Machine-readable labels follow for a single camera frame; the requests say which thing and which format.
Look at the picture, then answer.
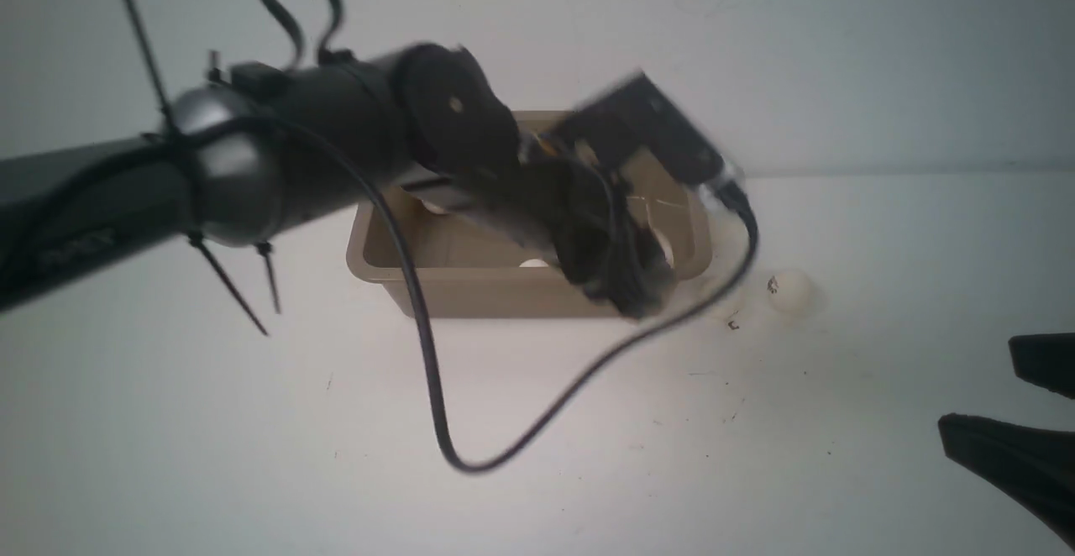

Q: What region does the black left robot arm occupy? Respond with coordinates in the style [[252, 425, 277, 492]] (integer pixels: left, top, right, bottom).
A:
[[1, 44, 675, 318]]

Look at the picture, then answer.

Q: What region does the plain white ball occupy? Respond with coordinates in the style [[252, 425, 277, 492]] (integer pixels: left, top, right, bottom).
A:
[[699, 279, 747, 323], [419, 199, 454, 216]]

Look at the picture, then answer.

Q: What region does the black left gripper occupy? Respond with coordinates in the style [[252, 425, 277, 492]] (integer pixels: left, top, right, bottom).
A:
[[521, 157, 677, 320]]

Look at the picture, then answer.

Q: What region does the black left camera cable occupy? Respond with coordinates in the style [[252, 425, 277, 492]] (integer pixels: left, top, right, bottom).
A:
[[277, 111, 761, 475]]

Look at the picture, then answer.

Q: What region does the tan plastic bin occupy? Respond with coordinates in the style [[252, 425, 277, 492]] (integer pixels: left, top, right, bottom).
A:
[[346, 149, 713, 319]]

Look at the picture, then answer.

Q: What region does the white ball red-black logo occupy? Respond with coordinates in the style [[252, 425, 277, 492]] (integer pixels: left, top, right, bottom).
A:
[[650, 229, 675, 269]]

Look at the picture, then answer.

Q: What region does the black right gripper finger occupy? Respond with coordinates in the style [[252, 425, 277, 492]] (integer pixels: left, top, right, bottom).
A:
[[1007, 333, 1074, 399], [937, 413, 1074, 548]]

